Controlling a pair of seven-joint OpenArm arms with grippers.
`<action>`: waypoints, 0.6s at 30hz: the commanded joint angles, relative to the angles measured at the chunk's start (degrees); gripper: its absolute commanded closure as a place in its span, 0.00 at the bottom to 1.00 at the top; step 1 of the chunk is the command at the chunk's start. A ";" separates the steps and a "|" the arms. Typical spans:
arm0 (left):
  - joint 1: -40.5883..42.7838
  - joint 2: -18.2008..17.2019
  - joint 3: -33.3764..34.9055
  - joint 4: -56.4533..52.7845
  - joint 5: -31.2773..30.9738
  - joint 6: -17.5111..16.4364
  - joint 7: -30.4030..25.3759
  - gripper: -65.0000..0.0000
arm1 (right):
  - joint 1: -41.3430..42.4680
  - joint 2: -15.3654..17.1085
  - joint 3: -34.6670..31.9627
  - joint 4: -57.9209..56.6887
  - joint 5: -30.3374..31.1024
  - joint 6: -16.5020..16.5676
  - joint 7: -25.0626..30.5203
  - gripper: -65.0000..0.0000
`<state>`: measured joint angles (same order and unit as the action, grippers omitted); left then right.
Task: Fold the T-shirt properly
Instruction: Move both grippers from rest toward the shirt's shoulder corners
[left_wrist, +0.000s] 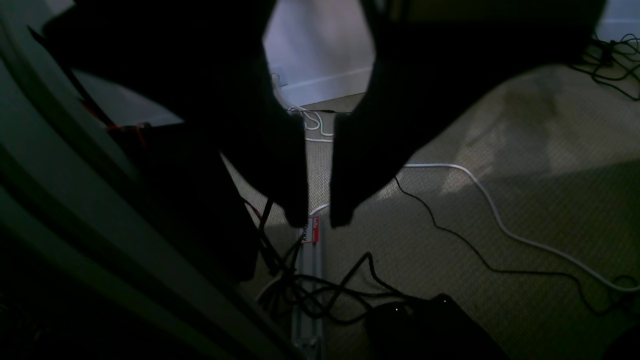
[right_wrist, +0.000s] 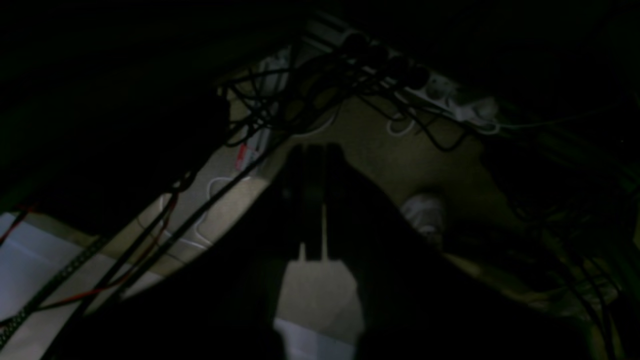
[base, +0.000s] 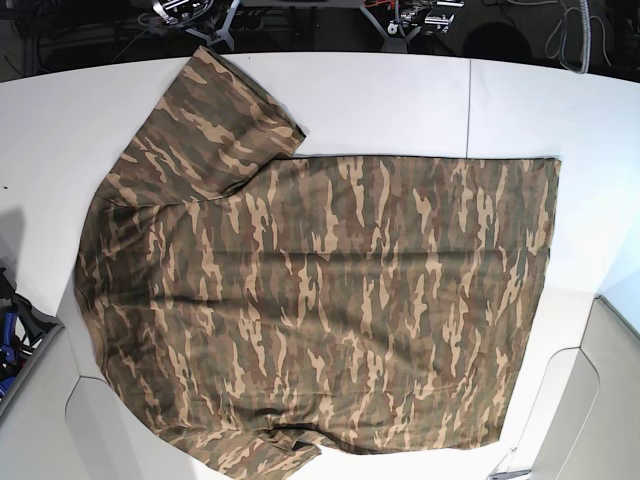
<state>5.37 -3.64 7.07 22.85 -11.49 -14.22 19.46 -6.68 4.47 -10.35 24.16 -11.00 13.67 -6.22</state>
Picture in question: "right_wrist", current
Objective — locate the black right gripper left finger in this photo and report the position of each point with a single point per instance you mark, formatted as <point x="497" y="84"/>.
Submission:
<point x="221" y="306"/>

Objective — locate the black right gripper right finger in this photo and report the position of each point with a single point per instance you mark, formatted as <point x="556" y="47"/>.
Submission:
<point x="416" y="304"/>

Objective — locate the white power strip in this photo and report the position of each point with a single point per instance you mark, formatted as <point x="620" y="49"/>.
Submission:
<point x="401" y="78"/>

